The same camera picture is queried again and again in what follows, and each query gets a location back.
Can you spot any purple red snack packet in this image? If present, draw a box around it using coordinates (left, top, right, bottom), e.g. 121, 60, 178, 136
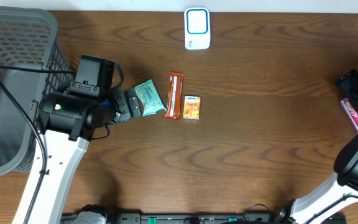
341, 98, 358, 133

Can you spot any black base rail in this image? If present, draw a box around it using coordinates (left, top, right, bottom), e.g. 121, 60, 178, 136
60, 204, 347, 224

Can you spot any orange red snack bar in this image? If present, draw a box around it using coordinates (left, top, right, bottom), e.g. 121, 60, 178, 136
165, 72, 184, 119

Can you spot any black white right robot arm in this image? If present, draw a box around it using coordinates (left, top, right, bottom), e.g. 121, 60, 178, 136
273, 70, 358, 224

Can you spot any grey plastic basket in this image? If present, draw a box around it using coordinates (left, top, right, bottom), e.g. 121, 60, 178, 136
0, 7, 73, 175

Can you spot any teal wet wipes packet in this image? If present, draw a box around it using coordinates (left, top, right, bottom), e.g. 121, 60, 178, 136
134, 80, 166, 116

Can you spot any orange tissue pack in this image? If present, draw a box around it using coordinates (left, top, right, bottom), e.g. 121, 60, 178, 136
183, 95, 201, 119

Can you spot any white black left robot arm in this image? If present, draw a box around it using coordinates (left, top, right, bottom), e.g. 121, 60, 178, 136
13, 55, 134, 223

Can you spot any white barcode scanner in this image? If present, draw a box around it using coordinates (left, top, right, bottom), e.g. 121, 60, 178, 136
184, 7, 211, 50

